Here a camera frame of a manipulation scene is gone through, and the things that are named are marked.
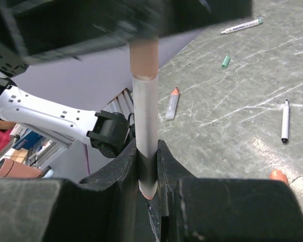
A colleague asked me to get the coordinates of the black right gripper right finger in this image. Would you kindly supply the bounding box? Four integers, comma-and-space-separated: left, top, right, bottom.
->
157, 140, 192, 241

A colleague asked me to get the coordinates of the white marker with pink end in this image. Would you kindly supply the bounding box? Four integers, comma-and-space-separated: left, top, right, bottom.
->
132, 76, 158, 200

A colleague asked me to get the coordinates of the green marker cap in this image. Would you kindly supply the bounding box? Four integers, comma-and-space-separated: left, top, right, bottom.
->
221, 56, 231, 69

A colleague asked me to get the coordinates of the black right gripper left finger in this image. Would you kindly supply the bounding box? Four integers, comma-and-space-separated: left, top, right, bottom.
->
80, 140, 138, 241

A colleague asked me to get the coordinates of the grey marker with orange tip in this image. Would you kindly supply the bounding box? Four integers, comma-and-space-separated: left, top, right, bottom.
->
165, 87, 180, 120

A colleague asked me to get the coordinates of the white marker with black tip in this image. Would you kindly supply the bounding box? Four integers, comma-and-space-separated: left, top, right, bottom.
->
281, 99, 290, 144

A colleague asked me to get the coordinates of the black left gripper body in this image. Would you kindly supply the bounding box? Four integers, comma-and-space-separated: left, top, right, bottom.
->
0, 1, 253, 67

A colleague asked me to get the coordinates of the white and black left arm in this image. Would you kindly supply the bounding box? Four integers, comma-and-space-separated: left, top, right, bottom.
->
0, 1, 253, 158

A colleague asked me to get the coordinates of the pink marker cap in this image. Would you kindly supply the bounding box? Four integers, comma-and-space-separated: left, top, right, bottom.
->
129, 38, 159, 80

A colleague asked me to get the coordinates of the white marker with green end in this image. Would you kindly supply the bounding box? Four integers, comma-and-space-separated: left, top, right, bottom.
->
220, 19, 263, 34

